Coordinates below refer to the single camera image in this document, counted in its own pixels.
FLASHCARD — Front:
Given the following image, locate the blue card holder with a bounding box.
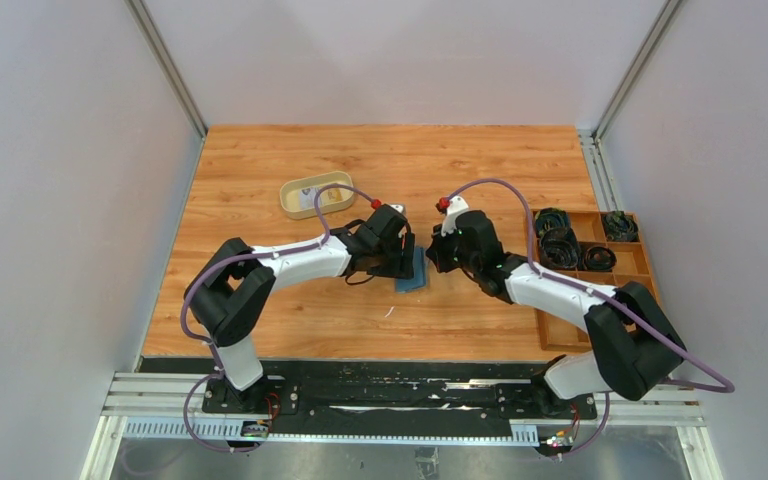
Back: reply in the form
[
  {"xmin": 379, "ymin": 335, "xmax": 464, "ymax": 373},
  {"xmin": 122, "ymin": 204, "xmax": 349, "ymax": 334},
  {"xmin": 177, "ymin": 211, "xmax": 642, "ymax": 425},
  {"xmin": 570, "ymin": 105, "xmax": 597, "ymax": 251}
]
[{"xmin": 395, "ymin": 259, "xmax": 428, "ymax": 294}]

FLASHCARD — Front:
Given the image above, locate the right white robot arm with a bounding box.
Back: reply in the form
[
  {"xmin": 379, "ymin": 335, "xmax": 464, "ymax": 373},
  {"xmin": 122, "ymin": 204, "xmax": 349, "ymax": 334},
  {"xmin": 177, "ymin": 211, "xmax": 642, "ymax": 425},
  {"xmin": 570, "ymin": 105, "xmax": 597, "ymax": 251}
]
[{"xmin": 426, "ymin": 210, "xmax": 684, "ymax": 418}]

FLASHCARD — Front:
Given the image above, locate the right aluminium corner post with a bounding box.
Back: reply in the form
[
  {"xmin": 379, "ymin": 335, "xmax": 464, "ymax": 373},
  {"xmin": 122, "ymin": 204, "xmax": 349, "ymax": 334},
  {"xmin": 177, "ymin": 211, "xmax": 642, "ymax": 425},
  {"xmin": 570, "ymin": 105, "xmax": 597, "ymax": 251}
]
[{"xmin": 591, "ymin": 0, "xmax": 685, "ymax": 143}]

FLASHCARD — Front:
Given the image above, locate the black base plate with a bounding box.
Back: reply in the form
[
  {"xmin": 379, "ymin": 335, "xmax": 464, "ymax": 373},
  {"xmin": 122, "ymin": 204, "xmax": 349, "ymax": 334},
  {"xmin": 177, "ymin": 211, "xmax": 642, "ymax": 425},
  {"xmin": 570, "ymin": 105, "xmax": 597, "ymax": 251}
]
[{"xmin": 138, "ymin": 357, "xmax": 670, "ymax": 439}]

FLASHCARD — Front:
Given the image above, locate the black coiled cable middle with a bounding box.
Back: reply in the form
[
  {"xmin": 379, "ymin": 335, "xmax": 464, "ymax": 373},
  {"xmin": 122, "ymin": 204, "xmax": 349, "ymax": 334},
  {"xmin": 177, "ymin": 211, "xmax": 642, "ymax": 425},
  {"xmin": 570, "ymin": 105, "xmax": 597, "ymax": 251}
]
[{"xmin": 581, "ymin": 243, "xmax": 618, "ymax": 272}]

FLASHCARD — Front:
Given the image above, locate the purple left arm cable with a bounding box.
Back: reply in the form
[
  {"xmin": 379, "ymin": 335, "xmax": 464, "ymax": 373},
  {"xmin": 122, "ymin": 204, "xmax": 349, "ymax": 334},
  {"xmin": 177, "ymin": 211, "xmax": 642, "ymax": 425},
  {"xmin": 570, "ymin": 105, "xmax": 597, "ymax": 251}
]
[{"xmin": 181, "ymin": 184, "xmax": 383, "ymax": 455}]

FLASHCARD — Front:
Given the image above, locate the black coiled cable left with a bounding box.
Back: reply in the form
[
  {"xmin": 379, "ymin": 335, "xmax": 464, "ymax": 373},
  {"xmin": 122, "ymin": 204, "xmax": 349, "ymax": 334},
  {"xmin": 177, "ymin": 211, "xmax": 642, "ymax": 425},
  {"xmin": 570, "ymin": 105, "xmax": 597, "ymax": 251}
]
[{"xmin": 538, "ymin": 227, "xmax": 583, "ymax": 271}]

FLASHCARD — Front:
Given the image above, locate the coiled cable top left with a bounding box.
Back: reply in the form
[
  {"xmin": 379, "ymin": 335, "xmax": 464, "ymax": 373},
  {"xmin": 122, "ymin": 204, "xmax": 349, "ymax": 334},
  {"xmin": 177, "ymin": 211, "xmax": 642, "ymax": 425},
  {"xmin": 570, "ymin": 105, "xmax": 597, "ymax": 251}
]
[{"xmin": 533, "ymin": 207, "xmax": 574, "ymax": 236}]

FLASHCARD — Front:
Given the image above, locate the card in tray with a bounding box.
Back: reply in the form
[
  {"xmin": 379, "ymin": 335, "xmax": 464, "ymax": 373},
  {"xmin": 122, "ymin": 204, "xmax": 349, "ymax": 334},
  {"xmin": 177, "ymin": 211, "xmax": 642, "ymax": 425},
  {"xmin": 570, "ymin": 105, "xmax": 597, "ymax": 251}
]
[{"xmin": 296, "ymin": 185, "xmax": 343, "ymax": 210}]

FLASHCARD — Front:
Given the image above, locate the coiled cable top right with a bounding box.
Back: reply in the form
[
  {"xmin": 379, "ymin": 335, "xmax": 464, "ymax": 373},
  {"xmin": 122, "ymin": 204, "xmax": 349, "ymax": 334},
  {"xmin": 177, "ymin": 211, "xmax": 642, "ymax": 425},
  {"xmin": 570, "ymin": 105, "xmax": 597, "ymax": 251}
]
[{"xmin": 601, "ymin": 210, "xmax": 640, "ymax": 244}]

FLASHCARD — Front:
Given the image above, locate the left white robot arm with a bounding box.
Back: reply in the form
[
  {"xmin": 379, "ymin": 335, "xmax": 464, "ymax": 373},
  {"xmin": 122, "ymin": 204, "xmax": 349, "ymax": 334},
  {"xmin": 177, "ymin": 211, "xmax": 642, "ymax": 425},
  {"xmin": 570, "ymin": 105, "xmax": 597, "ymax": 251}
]
[{"xmin": 180, "ymin": 204, "xmax": 416, "ymax": 413}]

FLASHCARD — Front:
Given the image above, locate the beige oval tray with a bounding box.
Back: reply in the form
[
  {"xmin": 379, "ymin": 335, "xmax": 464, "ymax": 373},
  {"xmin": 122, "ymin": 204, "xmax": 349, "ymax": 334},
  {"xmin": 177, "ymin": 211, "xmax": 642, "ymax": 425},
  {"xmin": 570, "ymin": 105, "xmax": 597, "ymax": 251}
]
[{"xmin": 279, "ymin": 171, "xmax": 355, "ymax": 220}]

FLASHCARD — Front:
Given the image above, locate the black coiled cable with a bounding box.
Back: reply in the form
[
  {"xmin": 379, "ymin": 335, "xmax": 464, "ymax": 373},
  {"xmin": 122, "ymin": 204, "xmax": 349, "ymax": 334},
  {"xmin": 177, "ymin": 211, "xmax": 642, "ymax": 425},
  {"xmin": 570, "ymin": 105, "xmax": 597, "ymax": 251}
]
[
  {"xmin": 538, "ymin": 227, "xmax": 583, "ymax": 271},
  {"xmin": 581, "ymin": 243, "xmax": 618, "ymax": 272}
]

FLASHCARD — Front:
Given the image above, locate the aluminium rail frame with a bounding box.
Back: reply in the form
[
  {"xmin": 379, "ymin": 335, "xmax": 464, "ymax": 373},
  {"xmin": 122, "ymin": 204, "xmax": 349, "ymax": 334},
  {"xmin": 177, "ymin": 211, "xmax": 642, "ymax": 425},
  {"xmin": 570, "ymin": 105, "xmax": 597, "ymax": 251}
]
[{"xmin": 81, "ymin": 373, "xmax": 724, "ymax": 479}]

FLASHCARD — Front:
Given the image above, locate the left aluminium corner post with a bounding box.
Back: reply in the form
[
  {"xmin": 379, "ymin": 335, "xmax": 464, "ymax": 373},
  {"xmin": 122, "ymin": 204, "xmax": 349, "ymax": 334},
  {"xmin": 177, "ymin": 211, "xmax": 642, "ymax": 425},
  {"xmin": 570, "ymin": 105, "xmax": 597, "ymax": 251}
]
[{"xmin": 124, "ymin": 0, "xmax": 208, "ymax": 140}]

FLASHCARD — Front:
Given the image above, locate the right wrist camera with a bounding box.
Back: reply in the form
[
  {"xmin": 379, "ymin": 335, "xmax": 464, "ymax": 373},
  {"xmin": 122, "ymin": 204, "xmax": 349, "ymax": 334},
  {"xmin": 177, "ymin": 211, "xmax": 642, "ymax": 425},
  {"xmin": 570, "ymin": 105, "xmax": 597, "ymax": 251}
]
[{"xmin": 436, "ymin": 195, "xmax": 469, "ymax": 237}]

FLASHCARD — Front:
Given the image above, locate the aluminium corner post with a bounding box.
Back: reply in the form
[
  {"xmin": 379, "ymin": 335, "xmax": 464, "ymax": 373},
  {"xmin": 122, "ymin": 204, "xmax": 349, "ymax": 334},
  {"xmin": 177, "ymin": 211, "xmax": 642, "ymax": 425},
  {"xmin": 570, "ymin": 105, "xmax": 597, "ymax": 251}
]
[
  {"xmin": 124, "ymin": 0, "xmax": 208, "ymax": 140},
  {"xmin": 591, "ymin": 0, "xmax": 685, "ymax": 143}
]

